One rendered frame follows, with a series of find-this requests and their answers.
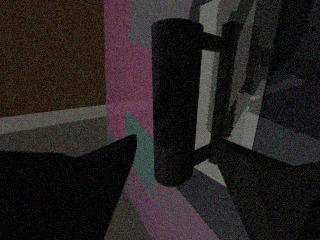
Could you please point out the dark grey rectangular mat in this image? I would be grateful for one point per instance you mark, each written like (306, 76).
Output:
(289, 123)

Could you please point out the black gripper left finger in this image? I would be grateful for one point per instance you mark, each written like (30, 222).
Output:
(87, 187)

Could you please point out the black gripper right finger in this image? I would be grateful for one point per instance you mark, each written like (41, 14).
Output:
(275, 200)

